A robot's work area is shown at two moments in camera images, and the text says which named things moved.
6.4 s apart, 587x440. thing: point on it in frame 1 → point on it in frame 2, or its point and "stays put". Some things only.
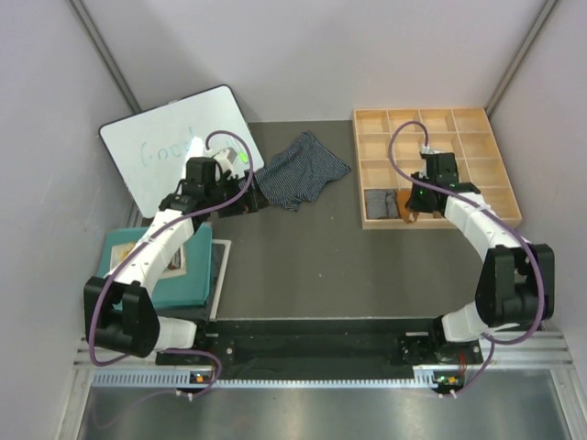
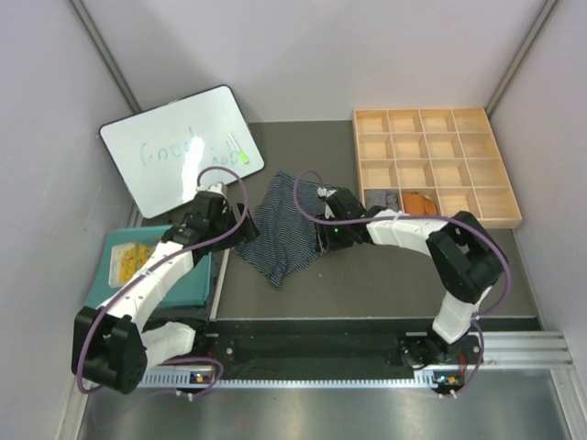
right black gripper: x=415 y=204 → x=326 y=241
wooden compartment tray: x=389 y=143 stays put
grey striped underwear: x=382 y=203 stays put
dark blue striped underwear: x=293 y=174 → x=286 y=223
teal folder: x=194 y=287 stays put
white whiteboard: x=145 y=152 stays put
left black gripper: x=251 y=201 → x=247 y=229
